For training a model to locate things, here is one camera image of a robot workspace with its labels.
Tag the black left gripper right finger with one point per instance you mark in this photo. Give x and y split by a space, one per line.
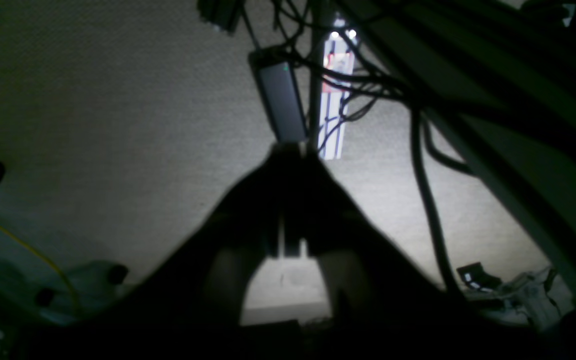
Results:
382 306

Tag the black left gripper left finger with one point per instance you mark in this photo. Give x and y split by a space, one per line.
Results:
191 306

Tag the grey power adapter brick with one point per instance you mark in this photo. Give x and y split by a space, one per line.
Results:
276 83

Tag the white striped power strip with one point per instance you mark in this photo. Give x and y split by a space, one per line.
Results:
336 56

